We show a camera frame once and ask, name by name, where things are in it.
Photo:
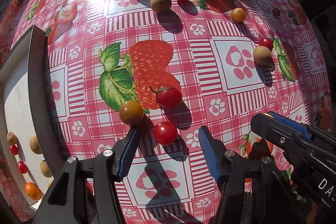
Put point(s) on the yellow cherry tomato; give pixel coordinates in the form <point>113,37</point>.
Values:
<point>238,15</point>

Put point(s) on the grey cardboard box tray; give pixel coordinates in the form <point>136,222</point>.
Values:
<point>26,111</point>

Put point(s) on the red cherry tomato in tray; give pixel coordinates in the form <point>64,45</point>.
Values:
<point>22,168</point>

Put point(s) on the red cherry tomato on table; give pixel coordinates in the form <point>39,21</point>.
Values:
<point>266,42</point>

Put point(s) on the small orange tangerine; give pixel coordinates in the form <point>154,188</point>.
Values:
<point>33,191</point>

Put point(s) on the red cherry tomato with stem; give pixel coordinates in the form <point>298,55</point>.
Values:
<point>167,95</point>

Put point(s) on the dark orange cherry tomato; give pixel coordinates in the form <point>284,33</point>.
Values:
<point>131,112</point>

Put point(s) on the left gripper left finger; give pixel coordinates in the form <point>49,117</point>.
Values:
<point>124,153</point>

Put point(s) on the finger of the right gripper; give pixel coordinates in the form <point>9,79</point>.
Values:
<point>291,123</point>
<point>271,127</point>

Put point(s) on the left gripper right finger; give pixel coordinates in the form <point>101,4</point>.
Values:
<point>213,150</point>

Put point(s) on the red strawberry checkered tablecloth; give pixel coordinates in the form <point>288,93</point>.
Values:
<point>101,53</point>

